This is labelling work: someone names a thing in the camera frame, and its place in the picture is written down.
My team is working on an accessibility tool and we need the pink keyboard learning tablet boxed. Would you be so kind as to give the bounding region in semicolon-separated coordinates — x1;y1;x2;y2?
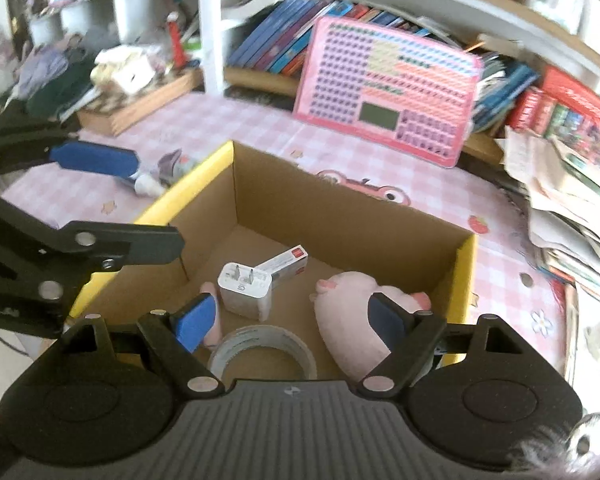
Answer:
294;16;483;168

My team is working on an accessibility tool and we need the pink plush pig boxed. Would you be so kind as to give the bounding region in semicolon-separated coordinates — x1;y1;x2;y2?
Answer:
313;271;431;382

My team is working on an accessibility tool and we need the row of blue books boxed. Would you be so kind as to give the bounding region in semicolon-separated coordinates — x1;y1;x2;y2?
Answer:
226;0;361;76

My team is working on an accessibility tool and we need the purple grey toy car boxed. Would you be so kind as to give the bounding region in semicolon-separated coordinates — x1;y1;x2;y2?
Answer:
157;148;198;186

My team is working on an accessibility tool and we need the small white red box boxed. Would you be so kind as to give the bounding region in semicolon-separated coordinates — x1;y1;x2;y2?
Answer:
257;245;309;283

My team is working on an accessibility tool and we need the white blue bottle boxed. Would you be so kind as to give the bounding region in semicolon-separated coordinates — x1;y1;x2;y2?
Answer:
118;171;166;198

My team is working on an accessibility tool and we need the gloved right hand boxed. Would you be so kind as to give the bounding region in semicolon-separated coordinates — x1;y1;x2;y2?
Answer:
510;412;600;479

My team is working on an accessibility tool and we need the stack of papers and books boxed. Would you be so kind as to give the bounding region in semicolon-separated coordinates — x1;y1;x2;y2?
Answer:
499;129;600;302

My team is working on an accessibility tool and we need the pink tablecloth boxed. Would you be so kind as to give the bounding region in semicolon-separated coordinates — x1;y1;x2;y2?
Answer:
0;91;571;380

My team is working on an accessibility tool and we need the red thick dictionary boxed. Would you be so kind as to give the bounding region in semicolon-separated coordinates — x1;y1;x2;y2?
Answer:
541;65;600;129

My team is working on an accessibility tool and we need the yellow cardboard box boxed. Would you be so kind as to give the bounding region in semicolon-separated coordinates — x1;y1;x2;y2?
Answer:
71;142;478;379

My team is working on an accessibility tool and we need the clear tape roll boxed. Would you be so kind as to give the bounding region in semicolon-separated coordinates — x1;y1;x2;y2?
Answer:
208;324;317;380

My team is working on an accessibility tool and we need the white charger plug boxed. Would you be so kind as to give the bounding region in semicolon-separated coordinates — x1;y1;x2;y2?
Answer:
216;262;273;322

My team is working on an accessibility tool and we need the wooden chess board box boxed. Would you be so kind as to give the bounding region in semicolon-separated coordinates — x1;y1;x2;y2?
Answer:
76;68;202;136

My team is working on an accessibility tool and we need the crumpled plastic snack bag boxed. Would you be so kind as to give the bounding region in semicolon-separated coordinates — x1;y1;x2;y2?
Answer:
90;44;157;96

